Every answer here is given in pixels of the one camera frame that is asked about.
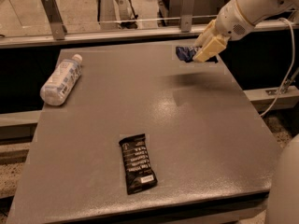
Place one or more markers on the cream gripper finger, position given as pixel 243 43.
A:
pixel 206 37
pixel 209 47

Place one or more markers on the blue rxbar blueberry bar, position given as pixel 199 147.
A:
pixel 186 54

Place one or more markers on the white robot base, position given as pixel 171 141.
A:
pixel 283 201

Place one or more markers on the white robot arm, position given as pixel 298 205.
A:
pixel 235 20

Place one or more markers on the black rxbar chocolate bar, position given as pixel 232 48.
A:
pixel 139 175

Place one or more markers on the clear plastic water bottle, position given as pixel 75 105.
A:
pixel 61 82

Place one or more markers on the right metal railing bracket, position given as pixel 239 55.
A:
pixel 186 15

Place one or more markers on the metal railing bracket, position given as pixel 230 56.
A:
pixel 55 20
pixel 186 15

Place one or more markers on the left metal railing bracket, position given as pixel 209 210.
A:
pixel 55 20

